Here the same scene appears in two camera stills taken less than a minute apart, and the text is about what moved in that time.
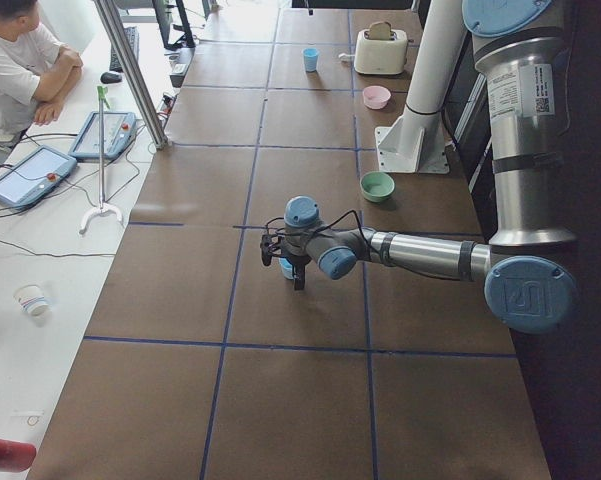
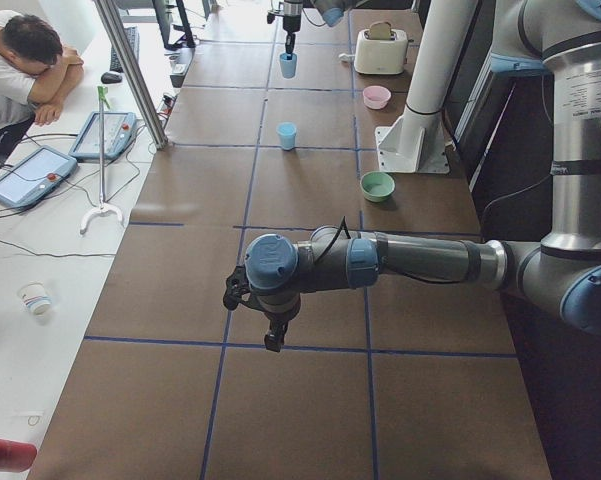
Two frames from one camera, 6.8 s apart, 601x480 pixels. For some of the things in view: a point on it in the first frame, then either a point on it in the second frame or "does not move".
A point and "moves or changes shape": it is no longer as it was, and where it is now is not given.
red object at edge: x=5 y=455 does not move
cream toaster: x=380 y=56 does not move
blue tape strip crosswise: x=306 y=348 does not move
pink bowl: x=376 y=97 does not move
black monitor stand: x=186 y=39 does not move
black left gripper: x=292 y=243 → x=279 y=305
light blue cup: x=287 y=267 moves or changes shape
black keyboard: x=114 y=61 does not move
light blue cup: x=311 y=55 → x=288 y=66
